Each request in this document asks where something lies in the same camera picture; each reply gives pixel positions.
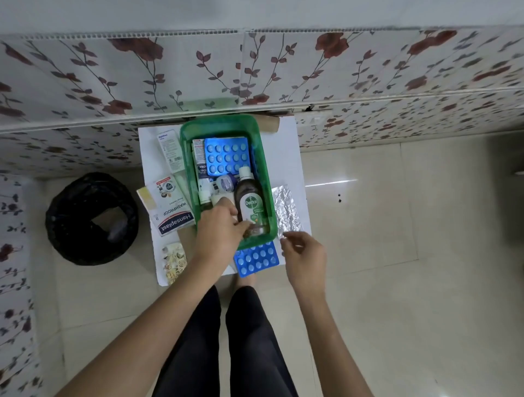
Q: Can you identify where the person's right hand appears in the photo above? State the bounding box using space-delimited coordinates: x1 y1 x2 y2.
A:
279 231 328 296

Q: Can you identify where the person's left hand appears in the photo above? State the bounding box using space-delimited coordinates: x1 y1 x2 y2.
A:
196 202 252 267

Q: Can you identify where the brown antiseptic bottle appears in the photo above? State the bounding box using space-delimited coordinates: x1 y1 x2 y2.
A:
234 166 272 239

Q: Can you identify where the silver foil blister strip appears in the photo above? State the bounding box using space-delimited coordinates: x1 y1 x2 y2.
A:
270 184 305 239

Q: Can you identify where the person's left forearm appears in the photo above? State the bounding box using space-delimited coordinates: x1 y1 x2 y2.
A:
55 253 231 397

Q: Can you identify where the person's right forearm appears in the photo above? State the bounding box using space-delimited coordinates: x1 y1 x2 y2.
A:
287 281 375 397

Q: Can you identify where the blue tablet blister pack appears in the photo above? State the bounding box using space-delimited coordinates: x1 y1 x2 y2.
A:
233 240 280 279
204 137 249 177

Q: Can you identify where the dark medicine box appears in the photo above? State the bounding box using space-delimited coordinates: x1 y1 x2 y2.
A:
192 139 208 192

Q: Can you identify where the white bandage box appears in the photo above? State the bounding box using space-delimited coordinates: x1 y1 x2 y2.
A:
148 200 195 238

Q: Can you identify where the green plastic basket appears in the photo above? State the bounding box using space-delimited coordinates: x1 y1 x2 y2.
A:
179 115 279 251

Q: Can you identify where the small white sachet packet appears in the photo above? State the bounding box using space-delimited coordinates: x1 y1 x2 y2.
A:
153 175 181 203

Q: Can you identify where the pale yellow strip packet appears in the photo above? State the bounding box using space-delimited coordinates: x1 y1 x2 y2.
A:
136 186 159 213

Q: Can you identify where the long white medicine box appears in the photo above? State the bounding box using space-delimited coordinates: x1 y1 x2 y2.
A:
156 130 185 175

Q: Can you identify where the person's right leg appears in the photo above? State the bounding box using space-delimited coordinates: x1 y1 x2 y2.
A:
225 285 299 397

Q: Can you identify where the person's leg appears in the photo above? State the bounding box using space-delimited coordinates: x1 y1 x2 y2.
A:
225 285 299 397
153 285 224 397

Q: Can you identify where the person's left leg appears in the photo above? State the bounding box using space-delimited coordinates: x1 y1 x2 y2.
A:
153 285 224 397

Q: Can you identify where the black bin with bag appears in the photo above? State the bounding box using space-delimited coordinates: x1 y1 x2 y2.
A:
45 172 139 267

